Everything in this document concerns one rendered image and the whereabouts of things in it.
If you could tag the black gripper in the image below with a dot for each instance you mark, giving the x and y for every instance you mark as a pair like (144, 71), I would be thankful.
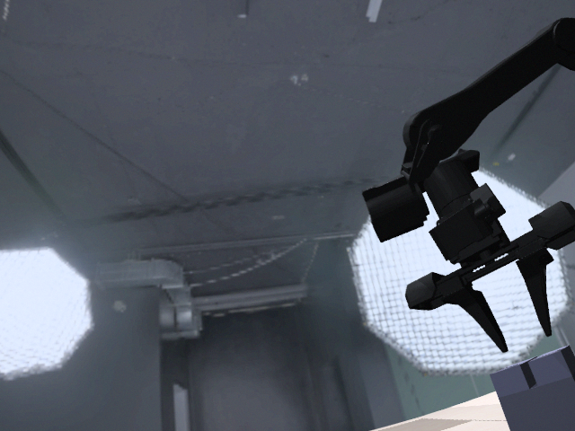
(553, 228)

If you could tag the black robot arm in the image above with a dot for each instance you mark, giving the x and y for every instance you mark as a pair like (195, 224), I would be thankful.
(397, 206)

